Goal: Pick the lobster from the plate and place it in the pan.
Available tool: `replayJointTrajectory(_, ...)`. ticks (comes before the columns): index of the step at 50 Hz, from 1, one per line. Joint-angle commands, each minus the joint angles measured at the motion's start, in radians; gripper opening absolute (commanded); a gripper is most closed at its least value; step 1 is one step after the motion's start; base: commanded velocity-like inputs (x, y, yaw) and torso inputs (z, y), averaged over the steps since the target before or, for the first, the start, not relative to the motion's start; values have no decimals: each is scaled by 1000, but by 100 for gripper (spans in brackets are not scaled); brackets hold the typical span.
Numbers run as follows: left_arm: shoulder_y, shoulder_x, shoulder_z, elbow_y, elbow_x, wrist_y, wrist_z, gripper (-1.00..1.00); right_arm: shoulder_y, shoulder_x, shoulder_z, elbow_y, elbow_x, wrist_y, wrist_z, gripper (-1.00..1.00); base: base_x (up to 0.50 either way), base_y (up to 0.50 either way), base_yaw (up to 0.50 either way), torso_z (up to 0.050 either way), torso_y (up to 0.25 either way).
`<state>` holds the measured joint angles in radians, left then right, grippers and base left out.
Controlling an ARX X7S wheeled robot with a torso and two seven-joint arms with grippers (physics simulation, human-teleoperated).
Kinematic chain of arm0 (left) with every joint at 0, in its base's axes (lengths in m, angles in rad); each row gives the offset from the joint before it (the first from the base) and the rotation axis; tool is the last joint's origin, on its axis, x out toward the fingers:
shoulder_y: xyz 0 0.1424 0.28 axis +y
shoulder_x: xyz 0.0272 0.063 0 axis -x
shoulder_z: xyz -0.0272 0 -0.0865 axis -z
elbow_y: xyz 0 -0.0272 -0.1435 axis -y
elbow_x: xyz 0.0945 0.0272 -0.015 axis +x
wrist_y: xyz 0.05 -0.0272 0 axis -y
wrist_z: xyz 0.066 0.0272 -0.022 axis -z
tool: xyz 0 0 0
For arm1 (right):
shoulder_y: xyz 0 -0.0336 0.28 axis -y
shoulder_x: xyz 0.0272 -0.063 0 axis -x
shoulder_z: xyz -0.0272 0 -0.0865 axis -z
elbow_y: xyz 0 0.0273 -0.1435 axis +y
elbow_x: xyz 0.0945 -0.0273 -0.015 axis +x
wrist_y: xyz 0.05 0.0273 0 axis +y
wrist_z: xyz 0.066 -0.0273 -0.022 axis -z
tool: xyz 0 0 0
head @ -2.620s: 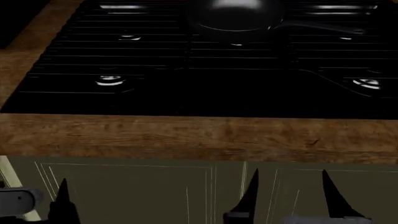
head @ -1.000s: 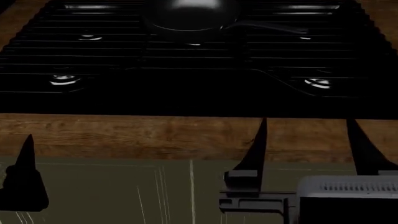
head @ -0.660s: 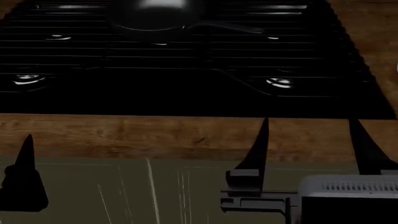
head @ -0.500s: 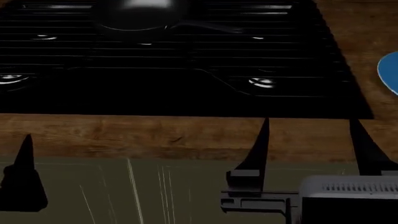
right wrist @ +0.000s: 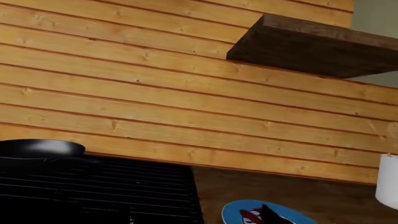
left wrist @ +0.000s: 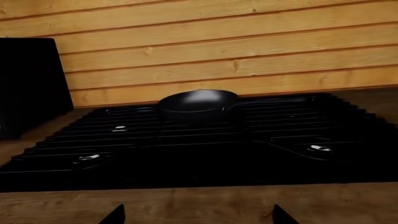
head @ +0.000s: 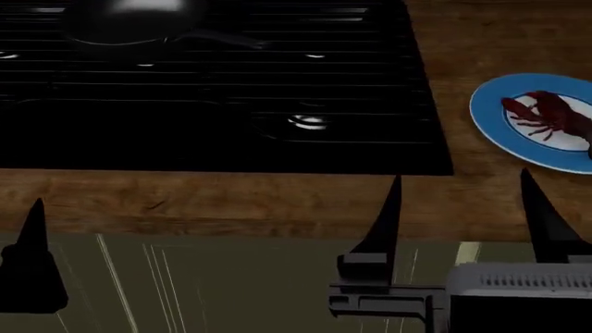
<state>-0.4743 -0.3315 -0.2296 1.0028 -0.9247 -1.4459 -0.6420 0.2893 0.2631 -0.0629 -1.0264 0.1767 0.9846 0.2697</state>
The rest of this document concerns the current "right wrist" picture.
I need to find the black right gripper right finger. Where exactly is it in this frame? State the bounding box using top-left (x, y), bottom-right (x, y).
top-left (261, 203), bottom-right (290, 224)

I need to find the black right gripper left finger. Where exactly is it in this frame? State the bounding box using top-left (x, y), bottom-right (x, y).
top-left (116, 213), bottom-right (139, 224)

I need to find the red toy lobster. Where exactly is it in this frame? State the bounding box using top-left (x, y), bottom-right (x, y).
top-left (239, 207), bottom-right (295, 224)

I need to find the blue round plate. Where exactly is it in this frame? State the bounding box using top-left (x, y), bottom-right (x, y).
top-left (221, 198), bottom-right (318, 224)

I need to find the black frying pan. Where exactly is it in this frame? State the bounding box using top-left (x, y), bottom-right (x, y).
top-left (0, 138), bottom-right (86, 162)

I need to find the black stovetop grate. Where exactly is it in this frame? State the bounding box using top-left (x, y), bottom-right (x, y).
top-left (0, 152), bottom-right (205, 224)

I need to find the white cylindrical container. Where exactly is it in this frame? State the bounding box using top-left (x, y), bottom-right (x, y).
top-left (374, 152), bottom-right (398, 207)

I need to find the dark wooden wall shelf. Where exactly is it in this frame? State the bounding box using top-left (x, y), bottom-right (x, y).
top-left (226, 13), bottom-right (398, 80)

